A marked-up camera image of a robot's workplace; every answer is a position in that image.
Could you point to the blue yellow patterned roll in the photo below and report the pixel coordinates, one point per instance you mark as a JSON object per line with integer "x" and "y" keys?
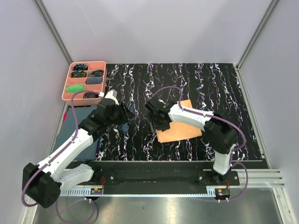
{"x": 78, "y": 74}

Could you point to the right rear aluminium post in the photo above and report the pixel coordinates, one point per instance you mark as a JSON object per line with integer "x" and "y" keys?
{"x": 264, "y": 20}

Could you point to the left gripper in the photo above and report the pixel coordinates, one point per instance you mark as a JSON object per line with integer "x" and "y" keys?
{"x": 126, "y": 115}

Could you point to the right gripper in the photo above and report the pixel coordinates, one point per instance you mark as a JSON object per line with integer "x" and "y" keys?
{"x": 166, "y": 126}

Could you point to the peach cloth napkin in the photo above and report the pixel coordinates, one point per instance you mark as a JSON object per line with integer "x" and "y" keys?
{"x": 181, "y": 127}

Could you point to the blue patterned roll right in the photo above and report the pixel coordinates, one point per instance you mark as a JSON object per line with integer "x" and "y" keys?
{"x": 97, "y": 73}

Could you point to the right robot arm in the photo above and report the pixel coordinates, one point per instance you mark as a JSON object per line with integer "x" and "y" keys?
{"x": 221, "y": 134}

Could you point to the green rolled cloth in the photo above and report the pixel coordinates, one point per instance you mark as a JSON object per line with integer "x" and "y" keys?
{"x": 74, "y": 88}

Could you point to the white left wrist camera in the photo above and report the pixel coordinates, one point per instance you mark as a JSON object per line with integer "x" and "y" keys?
{"x": 112, "y": 94}

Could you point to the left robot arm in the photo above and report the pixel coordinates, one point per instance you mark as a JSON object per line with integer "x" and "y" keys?
{"x": 45, "y": 181}

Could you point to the dark patterned cloth roll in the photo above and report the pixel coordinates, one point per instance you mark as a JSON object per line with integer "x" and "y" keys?
{"x": 90, "y": 95}

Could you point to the black marble pattern mat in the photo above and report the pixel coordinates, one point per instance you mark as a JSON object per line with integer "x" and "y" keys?
{"x": 209, "y": 87}

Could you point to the left rear aluminium post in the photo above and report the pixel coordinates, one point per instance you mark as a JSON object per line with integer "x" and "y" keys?
{"x": 51, "y": 26}

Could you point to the pink divided organizer tray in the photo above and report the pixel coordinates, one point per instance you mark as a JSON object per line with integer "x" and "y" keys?
{"x": 97, "y": 88}

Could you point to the blue patterned roll top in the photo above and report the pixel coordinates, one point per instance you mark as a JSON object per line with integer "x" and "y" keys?
{"x": 80, "y": 66}

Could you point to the blue grey folded napkin stack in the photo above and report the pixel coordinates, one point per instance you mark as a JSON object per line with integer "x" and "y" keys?
{"x": 68, "y": 128}

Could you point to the grey folded cloth in tray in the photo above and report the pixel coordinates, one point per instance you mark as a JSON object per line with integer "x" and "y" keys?
{"x": 94, "y": 80}

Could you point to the aluminium post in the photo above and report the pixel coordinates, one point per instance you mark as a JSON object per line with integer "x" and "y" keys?
{"x": 51, "y": 26}
{"x": 264, "y": 20}

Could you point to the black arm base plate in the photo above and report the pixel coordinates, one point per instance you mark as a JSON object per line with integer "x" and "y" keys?
{"x": 195, "y": 172}

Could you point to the aluminium frame rail front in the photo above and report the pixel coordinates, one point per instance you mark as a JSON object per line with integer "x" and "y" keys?
{"x": 248, "y": 179}

